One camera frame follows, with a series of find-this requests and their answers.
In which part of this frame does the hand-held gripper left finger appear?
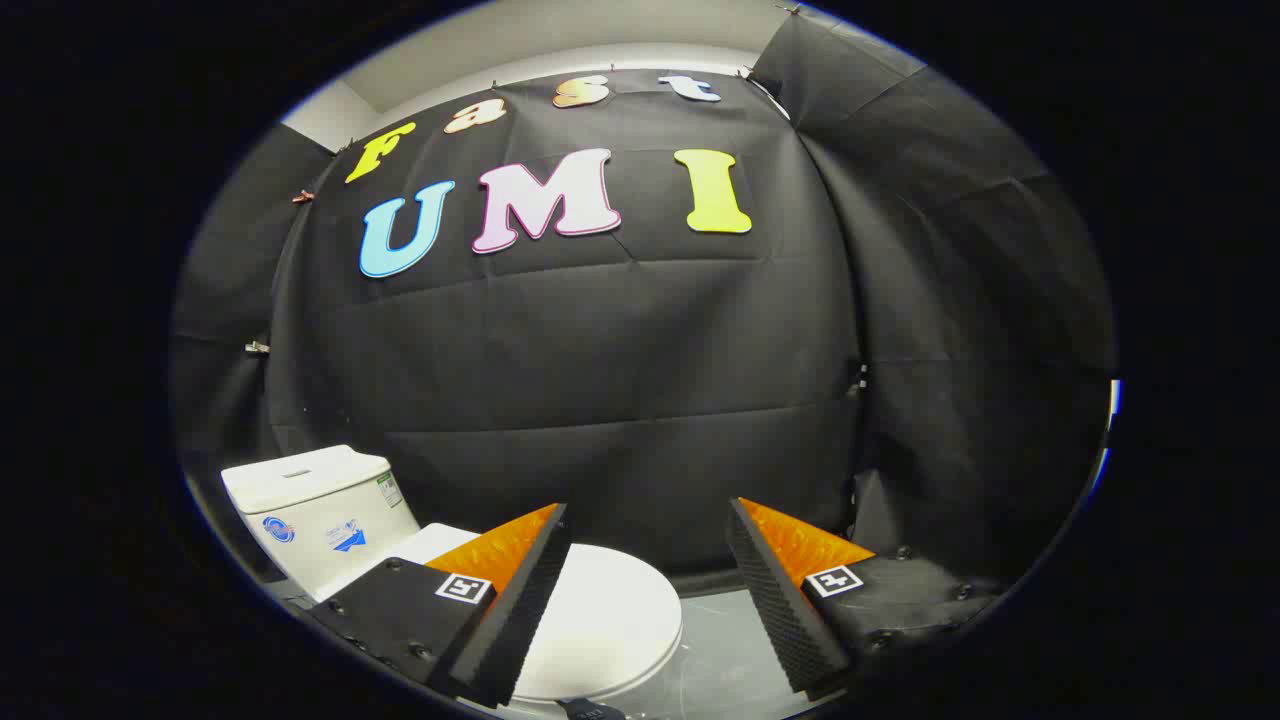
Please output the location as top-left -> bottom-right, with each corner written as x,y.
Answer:
305,503 -> 576,709

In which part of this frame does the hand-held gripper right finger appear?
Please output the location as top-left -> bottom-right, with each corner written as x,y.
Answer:
725,497 -> 1006,701

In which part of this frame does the black backdrop cloth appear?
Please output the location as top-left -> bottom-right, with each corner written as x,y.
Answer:
170,5 -> 1119,601

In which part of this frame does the white toilet lid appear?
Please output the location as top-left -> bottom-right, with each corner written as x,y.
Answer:
395,523 -> 684,706

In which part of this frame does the white toilet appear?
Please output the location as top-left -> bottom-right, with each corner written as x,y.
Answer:
220,445 -> 686,717

